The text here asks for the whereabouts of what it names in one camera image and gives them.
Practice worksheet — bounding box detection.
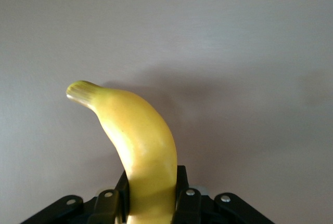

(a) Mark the yellow banana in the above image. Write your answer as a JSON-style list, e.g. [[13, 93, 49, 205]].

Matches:
[[65, 80, 178, 224]]

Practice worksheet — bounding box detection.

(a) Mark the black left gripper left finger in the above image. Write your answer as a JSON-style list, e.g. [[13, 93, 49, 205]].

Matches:
[[23, 171, 130, 224]]

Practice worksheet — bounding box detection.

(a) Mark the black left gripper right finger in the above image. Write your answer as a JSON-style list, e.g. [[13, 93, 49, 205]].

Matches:
[[171, 165, 274, 224]]

